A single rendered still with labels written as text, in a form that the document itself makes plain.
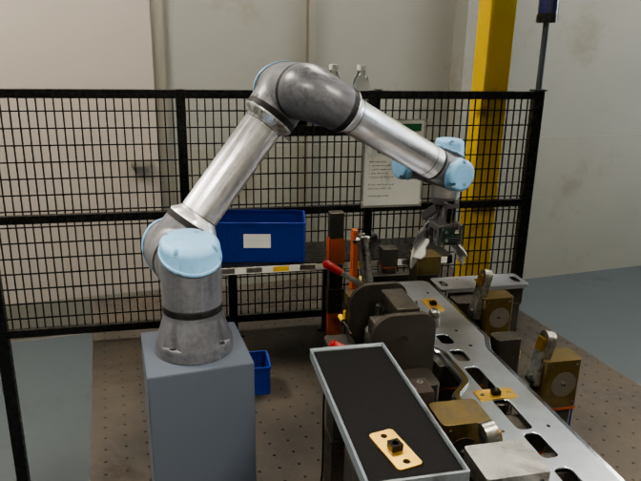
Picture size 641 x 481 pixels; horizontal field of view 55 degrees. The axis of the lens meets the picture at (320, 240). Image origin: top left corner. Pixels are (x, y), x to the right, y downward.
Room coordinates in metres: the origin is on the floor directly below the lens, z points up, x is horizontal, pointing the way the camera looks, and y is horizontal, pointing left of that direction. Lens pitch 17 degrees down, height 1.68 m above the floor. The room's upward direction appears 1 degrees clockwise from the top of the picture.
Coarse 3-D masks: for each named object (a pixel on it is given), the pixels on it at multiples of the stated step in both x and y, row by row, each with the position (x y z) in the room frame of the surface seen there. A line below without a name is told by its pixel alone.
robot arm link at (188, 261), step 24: (168, 240) 1.10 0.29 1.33; (192, 240) 1.11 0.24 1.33; (216, 240) 1.12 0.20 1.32; (168, 264) 1.07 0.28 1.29; (192, 264) 1.06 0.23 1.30; (216, 264) 1.09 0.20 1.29; (168, 288) 1.07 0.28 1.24; (192, 288) 1.06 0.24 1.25; (216, 288) 1.09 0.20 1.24; (192, 312) 1.06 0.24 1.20
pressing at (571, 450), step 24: (408, 288) 1.71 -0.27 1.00; (432, 288) 1.72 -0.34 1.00; (456, 312) 1.54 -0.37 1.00; (456, 336) 1.39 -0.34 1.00; (480, 336) 1.40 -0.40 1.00; (456, 360) 1.27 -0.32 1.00; (480, 360) 1.27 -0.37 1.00; (504, 384) 1.17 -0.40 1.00; (528, 408) 1.07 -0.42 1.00; (504, 432) 0.99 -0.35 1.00; (528, 432) 0.99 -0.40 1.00; (552, 432) 0.99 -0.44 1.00; (576, 456) 0.92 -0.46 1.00; (600, 456) 0.93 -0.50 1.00; (552, 480) 0.86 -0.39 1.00; (600, 480) 0.86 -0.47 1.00; (624, 480) 0.87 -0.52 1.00
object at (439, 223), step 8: (432, 200) 1.56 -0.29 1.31; (440, 200) 1.54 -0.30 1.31; (456, 200) 1.54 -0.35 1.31; (440, 208) 1.56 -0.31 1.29; (448, 208) 1.51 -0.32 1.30; (456, 208) 1.52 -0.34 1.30; (432, 216) 1.59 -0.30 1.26; (440, 216) 1.55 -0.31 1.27; (448, 216) 1.53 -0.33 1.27; (432, 224) 1.54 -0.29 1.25; (440, 224) 1.53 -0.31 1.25; (448, 224) 1.52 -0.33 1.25; (456, 224) 1.52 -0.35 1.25; (432, 232) 1.57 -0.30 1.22; (440, 232) 1.52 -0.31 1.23; (448, 232) 1.52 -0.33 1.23; (456, 232) 1.52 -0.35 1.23; (440, 240) 1.52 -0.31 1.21; (448, 240) 1.52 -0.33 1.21; (456, 240) 1.52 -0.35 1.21
